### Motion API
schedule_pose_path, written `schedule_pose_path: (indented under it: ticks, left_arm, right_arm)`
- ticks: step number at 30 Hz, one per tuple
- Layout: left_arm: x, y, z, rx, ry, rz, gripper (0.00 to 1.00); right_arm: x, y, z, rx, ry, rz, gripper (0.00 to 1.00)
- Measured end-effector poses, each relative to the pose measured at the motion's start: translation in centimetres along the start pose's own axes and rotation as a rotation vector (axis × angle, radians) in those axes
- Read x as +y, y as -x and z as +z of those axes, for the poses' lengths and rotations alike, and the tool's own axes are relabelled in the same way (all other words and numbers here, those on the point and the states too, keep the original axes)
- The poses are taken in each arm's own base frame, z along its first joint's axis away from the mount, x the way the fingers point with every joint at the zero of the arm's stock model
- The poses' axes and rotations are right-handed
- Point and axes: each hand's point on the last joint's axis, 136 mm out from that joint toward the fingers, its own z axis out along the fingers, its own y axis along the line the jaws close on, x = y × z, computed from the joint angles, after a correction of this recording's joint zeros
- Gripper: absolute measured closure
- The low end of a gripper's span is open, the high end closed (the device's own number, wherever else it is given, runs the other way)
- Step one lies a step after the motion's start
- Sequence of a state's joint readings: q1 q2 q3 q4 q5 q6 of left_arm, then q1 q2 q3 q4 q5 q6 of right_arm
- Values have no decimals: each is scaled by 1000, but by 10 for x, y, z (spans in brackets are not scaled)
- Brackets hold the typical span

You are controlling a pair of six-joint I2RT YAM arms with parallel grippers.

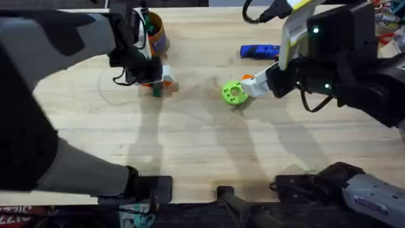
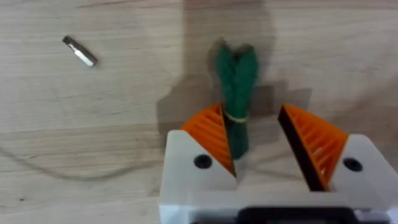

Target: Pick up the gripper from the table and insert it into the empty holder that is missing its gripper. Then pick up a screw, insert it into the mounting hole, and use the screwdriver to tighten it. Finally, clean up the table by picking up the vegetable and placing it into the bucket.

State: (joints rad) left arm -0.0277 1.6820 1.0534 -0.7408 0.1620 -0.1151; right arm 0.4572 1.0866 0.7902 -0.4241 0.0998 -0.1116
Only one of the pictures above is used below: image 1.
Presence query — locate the blue electric screwdriver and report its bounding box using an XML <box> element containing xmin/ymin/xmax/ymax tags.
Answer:
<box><xmin>239</xmin><ymin>44</ymin><xmax>281</xmax><ymax>60</ymax></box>

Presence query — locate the green disc with holes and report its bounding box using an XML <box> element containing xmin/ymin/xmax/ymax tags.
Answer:
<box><xmin>221</xmin><ymin>80</ymin><xmax>250</xmax><ymax>106</ymax></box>

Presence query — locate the left wrist upright plate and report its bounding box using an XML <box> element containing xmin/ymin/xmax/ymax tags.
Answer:
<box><xmin>133</xmin><ymin>6</ymin><xmax>153</xmax><ymax>60</ymax></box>

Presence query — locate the wrist upright plate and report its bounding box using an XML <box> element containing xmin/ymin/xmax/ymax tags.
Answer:
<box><xmin>278</xmin><ymin>0</ymin><xmax>327</xmax><ymax>71</ymax></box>
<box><xmin>133</xmin><ymin>6</ymin><xmax>153</xmax><ymax>60</ymax></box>

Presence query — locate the orange toy tub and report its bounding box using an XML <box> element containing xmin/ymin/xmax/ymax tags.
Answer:
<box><xmin>146</xmin><ymin>11</ymin><xmax>170</xmax><ymax>58</ymax></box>

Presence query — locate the right wrist upright plate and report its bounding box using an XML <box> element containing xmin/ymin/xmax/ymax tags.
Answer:
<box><xmin>278</xmin><ymin>0</ymin><xmax>327</xmax><ymax>71</ymax></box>

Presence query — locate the heap of tools and toys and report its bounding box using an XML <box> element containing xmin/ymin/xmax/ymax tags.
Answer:
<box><xmin>373</xmin><ymin>0</ymin><xmax>405</xmax><ymax>54</ymax></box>

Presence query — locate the black stand pole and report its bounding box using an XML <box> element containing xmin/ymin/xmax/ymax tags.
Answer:
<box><xmin>216</xmin><ymin>186</ymin><xmax>287</xmax><ymax>228</ymax></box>

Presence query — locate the white and teal bag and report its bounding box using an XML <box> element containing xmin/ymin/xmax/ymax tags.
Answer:
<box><xmin>118</xmin><ymin>203</ymin><xmax>157</xmax><ymax>228</ymax></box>

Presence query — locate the red printed box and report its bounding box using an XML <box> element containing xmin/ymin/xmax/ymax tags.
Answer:
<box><xmin>0</xmin><ymin>205</ymin><xmax>33</xmax><ymax>228</ymax></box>

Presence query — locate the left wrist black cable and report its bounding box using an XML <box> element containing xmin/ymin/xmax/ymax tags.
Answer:
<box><xmin>111</xmin><ymin>66</ymin><xmax>137</xmax><ymax>87</ymax></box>

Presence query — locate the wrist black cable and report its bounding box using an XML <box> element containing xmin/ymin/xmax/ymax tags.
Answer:
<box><xmin>299</xmin><ymin>89</ymin><xmax>334</xmax><ymax>114</ymax></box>
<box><xmin>111</xmin><ymin>66</ymin><xmax>137</xmax><ymax>87</ymax></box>

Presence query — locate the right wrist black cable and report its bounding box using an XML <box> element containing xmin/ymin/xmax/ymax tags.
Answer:
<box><xmin>299</xmin><ymin>89</ymin><xmax>334</xmax><ymax>114</ymax></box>

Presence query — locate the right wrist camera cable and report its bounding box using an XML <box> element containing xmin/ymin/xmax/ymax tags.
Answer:
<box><xmin>242</xmin><ymin>0</ymin><xmax>294</xmax><ymax>25</ymax></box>

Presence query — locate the black rail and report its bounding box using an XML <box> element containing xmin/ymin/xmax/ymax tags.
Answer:
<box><xmin>0</xmin><ymin>201</ymin><xmax>405</xmax><ymax>228</ymax></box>

